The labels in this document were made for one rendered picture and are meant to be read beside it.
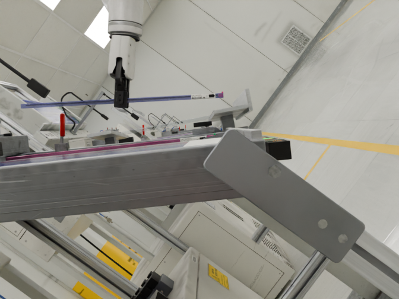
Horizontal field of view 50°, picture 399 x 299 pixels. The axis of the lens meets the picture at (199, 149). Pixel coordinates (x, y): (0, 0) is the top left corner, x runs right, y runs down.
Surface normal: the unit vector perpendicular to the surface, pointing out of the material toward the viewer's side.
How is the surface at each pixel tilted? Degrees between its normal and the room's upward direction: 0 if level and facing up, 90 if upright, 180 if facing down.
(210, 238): 90
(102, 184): 90
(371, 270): 90
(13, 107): 90
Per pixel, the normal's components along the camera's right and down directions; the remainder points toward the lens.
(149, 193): -0.02, 0.05
